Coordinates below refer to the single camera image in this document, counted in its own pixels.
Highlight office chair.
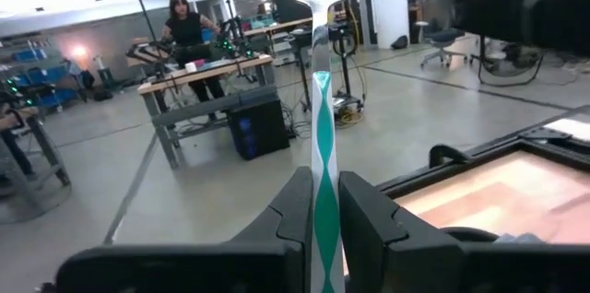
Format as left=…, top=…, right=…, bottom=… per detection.
left=414, top=0, right=470, bottom=69

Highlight fork teal white handle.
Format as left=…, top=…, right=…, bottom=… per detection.
left=282, top=0, right=356, bottom=293

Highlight yellow coiled cable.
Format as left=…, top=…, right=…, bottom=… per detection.
left=335, top=108, right=366, bottom=127

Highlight black computer tower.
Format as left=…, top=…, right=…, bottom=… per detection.
left=225, top=85, right=291, bottom=161

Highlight black plastic tray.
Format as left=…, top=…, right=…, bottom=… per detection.
left=440, top=226, right=500, bottom=243

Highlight black camera stand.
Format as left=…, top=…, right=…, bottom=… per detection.
left=289, top=23, right=366, bottom=114

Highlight grey napkin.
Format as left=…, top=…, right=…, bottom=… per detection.
left=496, top=231, right=548, bottom=244

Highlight black monitor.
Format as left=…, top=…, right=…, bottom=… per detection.
left=270, top=0, right=314, bottom=25

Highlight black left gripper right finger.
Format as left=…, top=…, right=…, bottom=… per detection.
left=338, top=170, right=590, bottom=293

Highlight person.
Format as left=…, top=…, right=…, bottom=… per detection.
left=159, top=0, right=228, bottom=105

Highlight white pillar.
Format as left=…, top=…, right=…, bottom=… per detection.
left=368, top=0, right=412, bottom=51

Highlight black frame clamp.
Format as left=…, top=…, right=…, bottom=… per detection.
left=428, top=143, right=472, bottom=170

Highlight wooden workbench grey legs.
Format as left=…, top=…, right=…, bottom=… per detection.
left=0, top=106, right=73, bottom=202
left=136, top=53, right=277, bottom=170

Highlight glowing lamp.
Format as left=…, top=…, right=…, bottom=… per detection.
left=68, top=42, right=89, bottom=60

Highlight shelf with blue bins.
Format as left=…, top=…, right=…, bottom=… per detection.
left=0, top=37, right=82, bottom=110

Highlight black metal table frame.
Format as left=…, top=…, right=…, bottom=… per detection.
left=375, top=105, right=590, bottom=195

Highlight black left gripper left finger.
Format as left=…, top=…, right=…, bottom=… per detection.
left=54, top=166, right=315, bottom=293

